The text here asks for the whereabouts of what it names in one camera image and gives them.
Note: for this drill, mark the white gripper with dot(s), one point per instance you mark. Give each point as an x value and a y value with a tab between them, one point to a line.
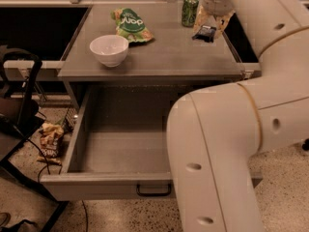
214	3

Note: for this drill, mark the dark blue rxbar wrapper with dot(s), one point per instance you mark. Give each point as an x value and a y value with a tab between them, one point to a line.
205	33

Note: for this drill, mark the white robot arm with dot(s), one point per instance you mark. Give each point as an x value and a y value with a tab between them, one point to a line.
212	132

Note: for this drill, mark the grey open top drawer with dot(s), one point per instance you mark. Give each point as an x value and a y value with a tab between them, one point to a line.
119	142

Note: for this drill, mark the green soda can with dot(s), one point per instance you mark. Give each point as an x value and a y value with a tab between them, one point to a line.
189	12

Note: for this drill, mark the grey metal cabinet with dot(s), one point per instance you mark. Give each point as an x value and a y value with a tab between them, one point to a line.
173	55

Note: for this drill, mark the green chip bag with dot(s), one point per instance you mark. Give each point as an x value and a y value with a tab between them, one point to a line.
131	26

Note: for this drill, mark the white ceramic bowl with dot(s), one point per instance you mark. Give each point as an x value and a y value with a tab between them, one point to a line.
110	50

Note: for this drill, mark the black stand base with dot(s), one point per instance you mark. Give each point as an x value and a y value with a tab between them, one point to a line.
305	145

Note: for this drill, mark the brown snack bag on floor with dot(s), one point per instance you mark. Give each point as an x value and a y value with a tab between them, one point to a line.
50	143

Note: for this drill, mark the black drawer handle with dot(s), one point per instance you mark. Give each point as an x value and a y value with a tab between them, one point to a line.
153	191

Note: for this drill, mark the black cart frame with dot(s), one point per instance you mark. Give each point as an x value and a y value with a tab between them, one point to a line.
18	116

